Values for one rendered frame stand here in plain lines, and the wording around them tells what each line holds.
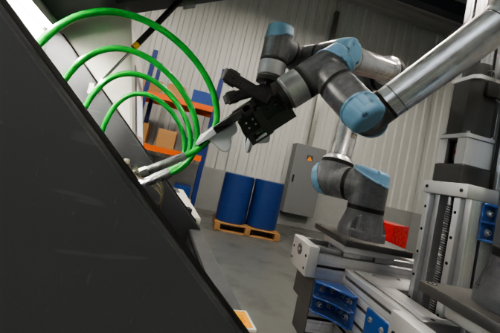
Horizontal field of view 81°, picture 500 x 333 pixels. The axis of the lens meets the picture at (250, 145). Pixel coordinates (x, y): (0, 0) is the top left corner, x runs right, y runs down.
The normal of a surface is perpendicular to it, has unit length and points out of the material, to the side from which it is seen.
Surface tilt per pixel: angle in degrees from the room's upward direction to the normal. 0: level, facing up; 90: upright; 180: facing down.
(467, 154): 90
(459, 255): 90
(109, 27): 90
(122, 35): 90
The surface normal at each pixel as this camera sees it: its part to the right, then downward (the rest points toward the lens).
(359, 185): -0.71, -0.22
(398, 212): 0.18, -0.04
